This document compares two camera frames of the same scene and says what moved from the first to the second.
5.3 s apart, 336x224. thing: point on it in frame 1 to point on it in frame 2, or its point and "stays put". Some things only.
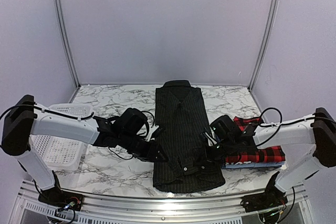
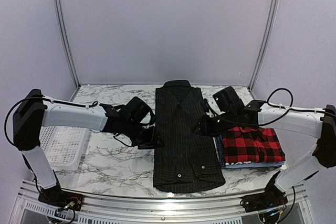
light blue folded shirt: x=253 y=165 stays put
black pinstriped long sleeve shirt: x=181 y=117 stays put
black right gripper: x=207 y=160 to x=206 y=129
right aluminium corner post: x=272 y=28 stays put
